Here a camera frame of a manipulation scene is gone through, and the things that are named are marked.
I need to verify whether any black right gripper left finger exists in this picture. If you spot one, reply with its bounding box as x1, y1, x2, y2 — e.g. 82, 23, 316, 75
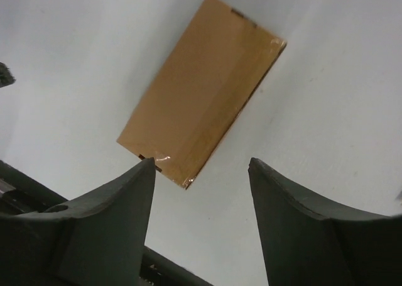
0, 157, 156, 286

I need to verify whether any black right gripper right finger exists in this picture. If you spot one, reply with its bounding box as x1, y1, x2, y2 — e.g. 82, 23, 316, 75
248, 158, 401, 285

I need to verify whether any brown cardboard express box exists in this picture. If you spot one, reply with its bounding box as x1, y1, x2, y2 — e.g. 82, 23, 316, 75
117, 0, 286, 188

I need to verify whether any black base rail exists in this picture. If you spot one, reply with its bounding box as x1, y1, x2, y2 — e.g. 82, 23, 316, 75
0, 160, 214, 286

